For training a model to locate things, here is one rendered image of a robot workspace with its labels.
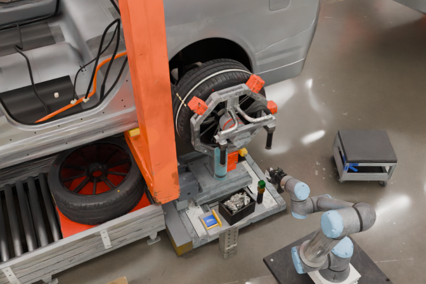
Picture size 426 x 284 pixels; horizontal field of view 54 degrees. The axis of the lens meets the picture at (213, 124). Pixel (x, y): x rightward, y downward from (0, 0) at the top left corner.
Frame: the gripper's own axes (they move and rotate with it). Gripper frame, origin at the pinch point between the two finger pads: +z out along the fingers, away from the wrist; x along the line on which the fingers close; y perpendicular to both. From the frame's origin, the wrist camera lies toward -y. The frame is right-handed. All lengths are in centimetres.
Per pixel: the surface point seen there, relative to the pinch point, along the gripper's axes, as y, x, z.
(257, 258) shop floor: -69, 13, 16
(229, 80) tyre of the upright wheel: 62, 2, 20
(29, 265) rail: -16, 150, 52
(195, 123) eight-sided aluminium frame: 42, 30, 23
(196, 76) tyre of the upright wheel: 67, 17, 35
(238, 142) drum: 22.3, 7.8, 14.1
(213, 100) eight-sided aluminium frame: 54, 17, 17
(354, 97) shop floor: -28, -179, 103
